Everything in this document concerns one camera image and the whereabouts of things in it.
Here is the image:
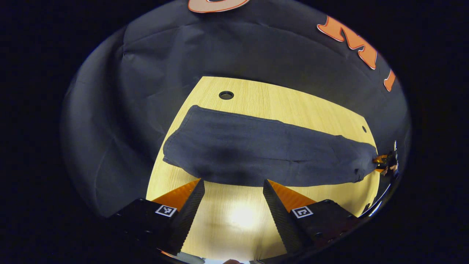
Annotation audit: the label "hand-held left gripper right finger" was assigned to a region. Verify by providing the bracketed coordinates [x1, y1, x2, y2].
[262, 179, 359, 256]

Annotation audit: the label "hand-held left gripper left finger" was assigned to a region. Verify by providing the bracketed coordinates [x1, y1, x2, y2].
[107, 178, 206, 256]

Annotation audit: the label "dark blue jeans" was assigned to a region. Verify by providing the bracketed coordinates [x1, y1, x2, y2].
[162, 105, 379, 188]

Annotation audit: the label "black backdrop cloth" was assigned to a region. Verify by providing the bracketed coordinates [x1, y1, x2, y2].
[62, 0, 411, 219]

